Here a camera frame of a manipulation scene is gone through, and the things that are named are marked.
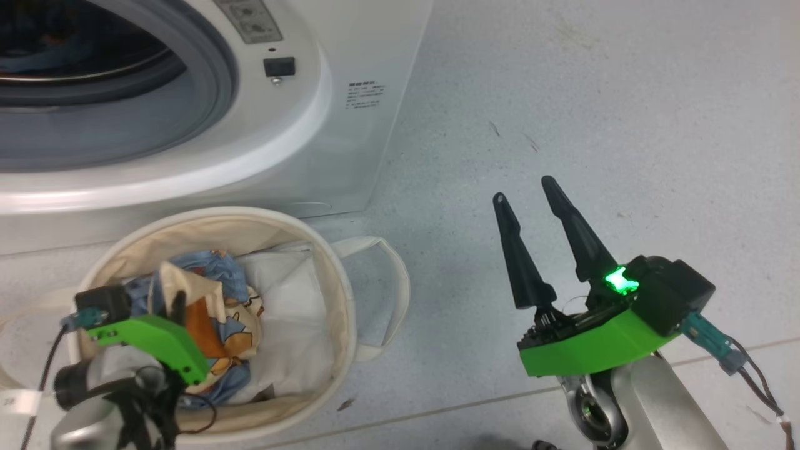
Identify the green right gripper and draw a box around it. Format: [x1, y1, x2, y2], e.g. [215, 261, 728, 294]
[492, 175, 682, 378]

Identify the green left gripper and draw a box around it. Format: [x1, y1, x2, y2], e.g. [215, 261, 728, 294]
[87, 289, 210, 385]

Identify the blue patterned cloth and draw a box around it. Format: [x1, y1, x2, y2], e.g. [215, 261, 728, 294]
[122, 250, 266, 410]

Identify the cream canvas laundry basket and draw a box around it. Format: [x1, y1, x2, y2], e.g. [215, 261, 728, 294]
[0, 206, 412, 446]

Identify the white front-load washing machine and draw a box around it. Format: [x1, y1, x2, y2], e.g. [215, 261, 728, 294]
[0, 0, 435, 257]

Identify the washing machine drum opening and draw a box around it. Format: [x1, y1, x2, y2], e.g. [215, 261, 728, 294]
[0, 0, 188, 107]

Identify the white paper tag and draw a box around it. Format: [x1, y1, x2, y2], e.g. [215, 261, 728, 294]
[0, 389, 42, 417]

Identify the grey instruction label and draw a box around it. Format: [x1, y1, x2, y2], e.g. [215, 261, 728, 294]
[212, 0, 284, 46]

